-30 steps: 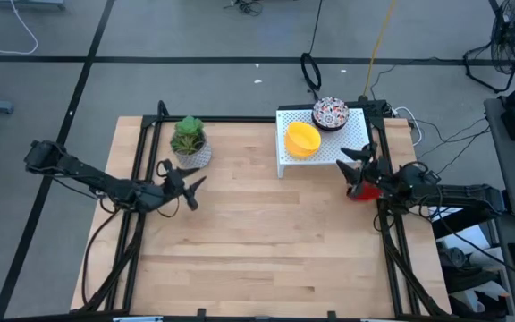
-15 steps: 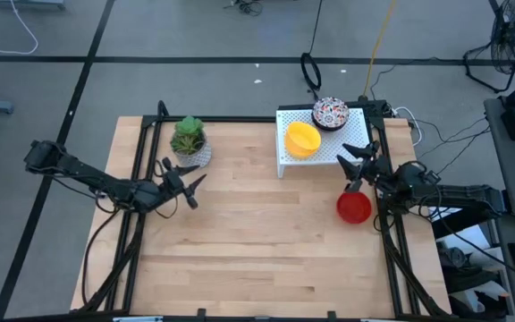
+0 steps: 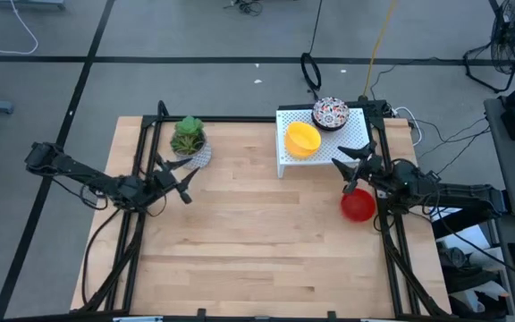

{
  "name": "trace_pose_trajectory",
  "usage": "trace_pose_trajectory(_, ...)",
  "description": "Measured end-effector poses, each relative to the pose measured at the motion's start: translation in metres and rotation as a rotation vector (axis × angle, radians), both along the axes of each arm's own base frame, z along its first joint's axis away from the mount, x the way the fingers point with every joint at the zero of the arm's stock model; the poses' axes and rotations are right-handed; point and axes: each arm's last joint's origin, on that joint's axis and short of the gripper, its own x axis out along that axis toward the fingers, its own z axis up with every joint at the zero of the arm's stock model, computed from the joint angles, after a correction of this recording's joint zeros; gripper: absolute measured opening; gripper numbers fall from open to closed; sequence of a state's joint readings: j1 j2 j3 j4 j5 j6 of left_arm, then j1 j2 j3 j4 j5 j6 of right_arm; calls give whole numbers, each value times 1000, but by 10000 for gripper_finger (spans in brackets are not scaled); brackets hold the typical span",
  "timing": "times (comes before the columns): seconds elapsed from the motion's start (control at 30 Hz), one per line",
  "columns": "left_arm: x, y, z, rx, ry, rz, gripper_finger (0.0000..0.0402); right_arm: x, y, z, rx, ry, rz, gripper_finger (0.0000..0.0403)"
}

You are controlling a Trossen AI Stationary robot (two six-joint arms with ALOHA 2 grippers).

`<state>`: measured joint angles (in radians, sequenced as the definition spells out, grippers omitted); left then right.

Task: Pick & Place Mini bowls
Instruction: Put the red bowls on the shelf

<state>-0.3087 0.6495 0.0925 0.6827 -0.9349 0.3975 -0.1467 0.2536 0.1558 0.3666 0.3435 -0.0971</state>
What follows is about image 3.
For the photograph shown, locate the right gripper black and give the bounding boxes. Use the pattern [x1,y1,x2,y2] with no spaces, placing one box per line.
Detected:
[330,140,440,209]

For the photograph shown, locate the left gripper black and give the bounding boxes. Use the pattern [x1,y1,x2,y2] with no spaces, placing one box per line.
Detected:
[114,151,201,211]

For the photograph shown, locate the red plastic mini bowl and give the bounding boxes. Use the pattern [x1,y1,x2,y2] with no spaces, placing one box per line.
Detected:
[340,187,378,224]

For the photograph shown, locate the white perforated metal shelf rack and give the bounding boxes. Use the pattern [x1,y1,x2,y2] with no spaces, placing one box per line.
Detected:
[274,106,371,179]

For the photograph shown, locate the green succulent in white pot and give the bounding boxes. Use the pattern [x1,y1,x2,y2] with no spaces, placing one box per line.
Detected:
[169,114,213,171]

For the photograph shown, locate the black diagonal desk beam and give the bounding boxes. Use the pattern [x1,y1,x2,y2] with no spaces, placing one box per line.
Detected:
[431,208,513,241]

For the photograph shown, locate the white paper sheets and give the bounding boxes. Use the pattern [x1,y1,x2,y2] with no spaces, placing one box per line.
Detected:
[426,208,491,269]

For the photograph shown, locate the black floor fan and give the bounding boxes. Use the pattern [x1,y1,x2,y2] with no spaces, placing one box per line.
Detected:
[462,0,515,94]

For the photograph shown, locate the grey furniture base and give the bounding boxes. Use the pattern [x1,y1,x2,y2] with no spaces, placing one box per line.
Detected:
[0,0,67,11]

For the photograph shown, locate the white cable by rack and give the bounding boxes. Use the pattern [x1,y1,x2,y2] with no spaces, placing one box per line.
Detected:
[393,106,424,148]

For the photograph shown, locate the black aluminium table frame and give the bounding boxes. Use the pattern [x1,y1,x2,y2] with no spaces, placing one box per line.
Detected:
[78,98,453,322]

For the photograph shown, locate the thin black floor cable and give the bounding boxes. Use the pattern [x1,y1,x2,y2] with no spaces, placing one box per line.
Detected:
[418,116,494,175]

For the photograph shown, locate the black coiled floor cable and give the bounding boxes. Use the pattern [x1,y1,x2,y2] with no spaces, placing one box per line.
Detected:
[300,0,325,102]

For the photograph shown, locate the yellow power cable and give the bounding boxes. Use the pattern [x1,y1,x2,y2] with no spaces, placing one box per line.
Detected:
[362,0,398,100]

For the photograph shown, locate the black left arm base cable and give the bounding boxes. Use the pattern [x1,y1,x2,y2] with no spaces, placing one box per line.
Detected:
[80,208,122,308]

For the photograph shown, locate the black cable bundle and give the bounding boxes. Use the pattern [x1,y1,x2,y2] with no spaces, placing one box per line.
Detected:
[219,0,264,17]

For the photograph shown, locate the white floor cable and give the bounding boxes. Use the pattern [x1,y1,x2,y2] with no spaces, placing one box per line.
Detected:
[0,0,39,55]

